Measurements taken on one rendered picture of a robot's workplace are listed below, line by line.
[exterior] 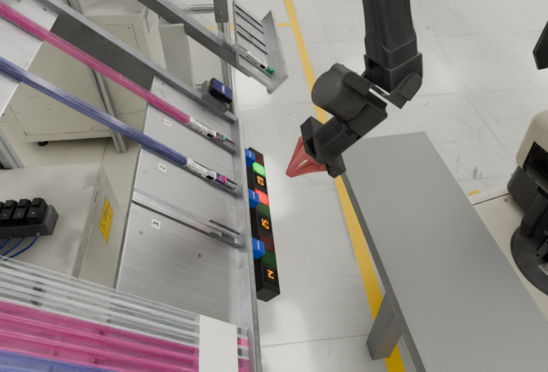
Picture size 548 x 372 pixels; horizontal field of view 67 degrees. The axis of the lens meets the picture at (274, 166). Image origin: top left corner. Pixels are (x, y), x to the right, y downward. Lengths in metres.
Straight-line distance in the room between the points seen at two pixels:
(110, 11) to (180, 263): 1.24
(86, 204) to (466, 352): 0.76
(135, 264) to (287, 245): 1.05
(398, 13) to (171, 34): 0.63
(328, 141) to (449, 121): 1.57
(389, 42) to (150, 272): 0.44
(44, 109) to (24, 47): 1.28
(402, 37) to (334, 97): 0.12
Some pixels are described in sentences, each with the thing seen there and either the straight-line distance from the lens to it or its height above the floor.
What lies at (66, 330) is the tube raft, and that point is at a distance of 0.48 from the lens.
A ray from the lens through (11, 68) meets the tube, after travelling 0.65.
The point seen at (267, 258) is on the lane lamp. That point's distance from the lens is 0.75.
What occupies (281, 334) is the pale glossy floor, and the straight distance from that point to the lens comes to 1.40.
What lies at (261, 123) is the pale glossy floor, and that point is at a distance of 2.03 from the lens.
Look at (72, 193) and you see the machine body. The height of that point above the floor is 0.62.
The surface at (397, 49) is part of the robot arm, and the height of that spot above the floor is 0.99.
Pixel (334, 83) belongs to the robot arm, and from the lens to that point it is 0.61.
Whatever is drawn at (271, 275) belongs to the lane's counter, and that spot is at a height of 0.66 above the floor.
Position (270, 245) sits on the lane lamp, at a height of 0.65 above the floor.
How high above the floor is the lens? 1.29
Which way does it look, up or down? 45 degrees down
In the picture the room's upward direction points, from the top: straight up
